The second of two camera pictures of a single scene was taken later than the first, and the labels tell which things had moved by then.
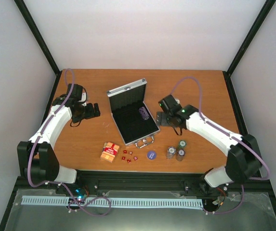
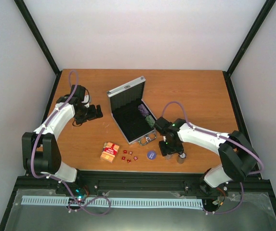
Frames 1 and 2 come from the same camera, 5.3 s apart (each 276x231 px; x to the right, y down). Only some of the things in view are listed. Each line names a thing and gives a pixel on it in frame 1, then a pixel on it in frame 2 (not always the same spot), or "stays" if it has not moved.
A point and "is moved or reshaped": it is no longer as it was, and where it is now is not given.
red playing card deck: x=109 y=151 stays
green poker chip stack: x=182 y=143 is moved or reshaped
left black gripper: x=91 y=114 stays
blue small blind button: x=151 y=155 stays
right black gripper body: x=170 y=121 to x=171 y=147
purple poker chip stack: x=144 y=113 is moved or reshaped
